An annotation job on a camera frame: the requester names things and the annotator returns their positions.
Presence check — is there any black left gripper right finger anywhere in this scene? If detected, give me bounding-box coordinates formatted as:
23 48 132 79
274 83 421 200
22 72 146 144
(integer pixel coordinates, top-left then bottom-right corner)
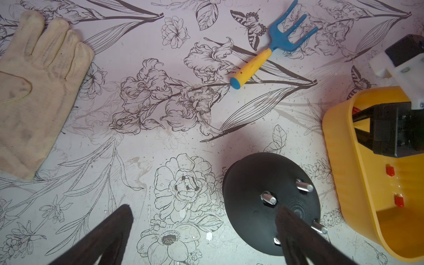
276 206 355 265

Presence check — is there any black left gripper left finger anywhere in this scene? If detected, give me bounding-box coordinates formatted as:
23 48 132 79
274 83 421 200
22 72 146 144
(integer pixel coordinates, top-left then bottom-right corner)
51 204 134 265

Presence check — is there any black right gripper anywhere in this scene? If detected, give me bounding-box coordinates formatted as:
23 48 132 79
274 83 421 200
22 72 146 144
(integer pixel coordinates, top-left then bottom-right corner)
369 34 424 157

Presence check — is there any black round screw base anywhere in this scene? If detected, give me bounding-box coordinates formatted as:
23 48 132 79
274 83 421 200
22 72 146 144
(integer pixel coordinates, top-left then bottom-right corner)
223 152 321 256

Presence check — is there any silver protruding screw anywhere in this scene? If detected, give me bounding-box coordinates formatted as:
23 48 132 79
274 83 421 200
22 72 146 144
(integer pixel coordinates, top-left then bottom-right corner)
261 191 277 205
273 237 281 246
295 180 314 193
311 221 328 235

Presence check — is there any red screw sleeve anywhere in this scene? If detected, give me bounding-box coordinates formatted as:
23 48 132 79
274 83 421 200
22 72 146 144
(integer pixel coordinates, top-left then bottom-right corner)
386 164 395 177
394 194 405 208

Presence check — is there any yellow plastic tray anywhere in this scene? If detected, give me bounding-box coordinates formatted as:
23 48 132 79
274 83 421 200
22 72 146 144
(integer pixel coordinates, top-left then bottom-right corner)
322 86 424 262

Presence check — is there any blue yellow garden fork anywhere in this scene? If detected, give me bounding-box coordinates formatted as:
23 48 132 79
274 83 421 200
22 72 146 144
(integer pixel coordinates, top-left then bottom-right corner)
230 0 319 89

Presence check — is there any cream fabric glove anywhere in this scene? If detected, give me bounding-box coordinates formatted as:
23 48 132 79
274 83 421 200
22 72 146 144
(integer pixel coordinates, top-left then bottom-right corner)
1 11 95 180

